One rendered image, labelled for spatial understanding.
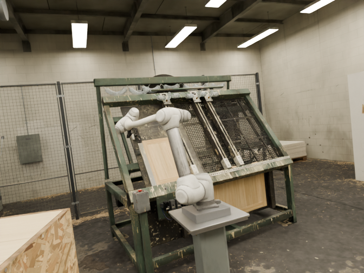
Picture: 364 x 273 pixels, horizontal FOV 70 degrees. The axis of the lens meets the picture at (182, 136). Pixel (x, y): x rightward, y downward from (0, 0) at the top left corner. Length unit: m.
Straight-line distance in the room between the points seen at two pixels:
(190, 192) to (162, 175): 0.93
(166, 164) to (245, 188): 1.18
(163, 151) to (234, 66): 6.74
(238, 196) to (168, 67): 5.60
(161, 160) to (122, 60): 5.44
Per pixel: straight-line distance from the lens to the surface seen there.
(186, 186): 1.91
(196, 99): 3.51
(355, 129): 5.96
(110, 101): 3.14
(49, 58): 7.88
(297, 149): 8.11
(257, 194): 3.68
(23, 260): 0.75
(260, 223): 3.50
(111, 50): 7.99
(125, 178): 2.64
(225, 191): 3.34
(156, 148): 2.93
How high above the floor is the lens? 1.50
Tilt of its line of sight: 3 degrees down
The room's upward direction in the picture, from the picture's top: 7 degrees counter-clockwise
